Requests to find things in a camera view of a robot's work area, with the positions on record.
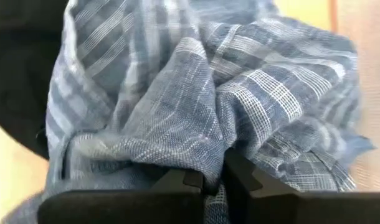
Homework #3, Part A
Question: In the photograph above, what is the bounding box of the black garment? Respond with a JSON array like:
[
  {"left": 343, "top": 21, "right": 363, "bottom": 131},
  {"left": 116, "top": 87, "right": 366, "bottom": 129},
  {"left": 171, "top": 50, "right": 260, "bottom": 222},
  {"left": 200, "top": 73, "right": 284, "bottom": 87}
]
[{"left": 0, "top": 0, "right": 69, "bottom": 160}]

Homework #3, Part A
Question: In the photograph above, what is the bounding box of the blue white-striped woven shirt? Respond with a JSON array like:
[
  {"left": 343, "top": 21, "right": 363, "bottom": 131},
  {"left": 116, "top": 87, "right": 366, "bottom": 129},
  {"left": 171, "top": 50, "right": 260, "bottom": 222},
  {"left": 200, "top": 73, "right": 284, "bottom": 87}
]
[{"left": 0, "top": 0, "right": 376, "bottom": 224}]

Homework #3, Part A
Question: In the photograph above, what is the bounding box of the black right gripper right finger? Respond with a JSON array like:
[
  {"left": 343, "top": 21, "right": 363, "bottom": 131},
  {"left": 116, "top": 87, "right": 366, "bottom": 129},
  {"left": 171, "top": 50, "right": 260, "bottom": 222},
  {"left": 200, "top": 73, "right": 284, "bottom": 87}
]
[{"left": 224, "top": 149, "right": 380, "bottom": 224}]

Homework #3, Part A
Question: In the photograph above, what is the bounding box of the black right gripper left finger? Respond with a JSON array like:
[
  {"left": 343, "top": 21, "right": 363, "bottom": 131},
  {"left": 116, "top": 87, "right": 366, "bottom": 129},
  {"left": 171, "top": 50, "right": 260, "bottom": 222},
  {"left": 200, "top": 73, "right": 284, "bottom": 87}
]
[{"left": 37, "top": 167, "right": 206, "bottom": 224}]

